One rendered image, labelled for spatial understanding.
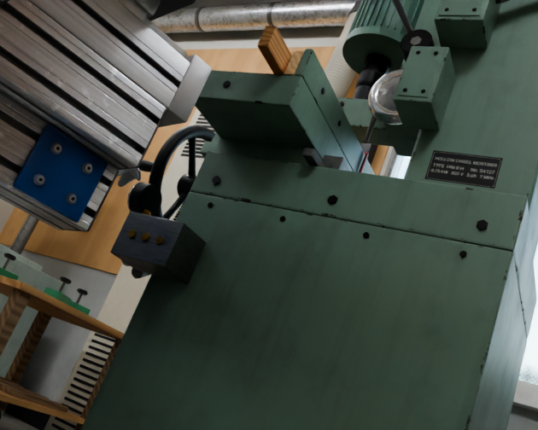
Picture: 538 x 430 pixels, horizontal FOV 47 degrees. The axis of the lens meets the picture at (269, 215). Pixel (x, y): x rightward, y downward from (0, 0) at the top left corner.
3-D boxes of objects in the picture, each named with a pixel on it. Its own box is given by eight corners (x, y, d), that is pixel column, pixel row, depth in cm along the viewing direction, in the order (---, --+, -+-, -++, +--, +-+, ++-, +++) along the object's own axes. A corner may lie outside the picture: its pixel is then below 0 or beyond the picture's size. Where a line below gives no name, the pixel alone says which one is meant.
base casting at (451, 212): (277, 278, 152) (289, 244, 155) (528, 340, 123) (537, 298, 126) (187, 189, 116) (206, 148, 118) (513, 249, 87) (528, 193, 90)
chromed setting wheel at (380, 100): (361, 124, 121) (380, 72, 125) (423, 130, 115) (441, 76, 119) (357, 115, 119) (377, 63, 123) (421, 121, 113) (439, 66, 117)
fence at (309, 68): (380, 229, 152) (386, 210, 153) (386, 231, 151) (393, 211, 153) (294, 74, 103) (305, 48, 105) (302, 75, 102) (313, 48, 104)
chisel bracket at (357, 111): (333, 146, 140) (345, 114, 142) (393, 153, 133) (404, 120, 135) (323, 127, 134) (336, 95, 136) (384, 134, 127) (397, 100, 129)
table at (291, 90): (269, 231, 164) (277, 211, 166) (378, 253, 149) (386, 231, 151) (144, 90, 115) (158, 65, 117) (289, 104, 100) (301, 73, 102)
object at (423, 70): (402, 127, 117) (420, 76, 121) (439, 131, 114) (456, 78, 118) (391, 97, 110) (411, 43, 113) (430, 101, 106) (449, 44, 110)
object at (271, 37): (359, 219, 150) (365, 205, 151) (367, 220, 149) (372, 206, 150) (256, 45, 99) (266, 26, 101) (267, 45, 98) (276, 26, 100)
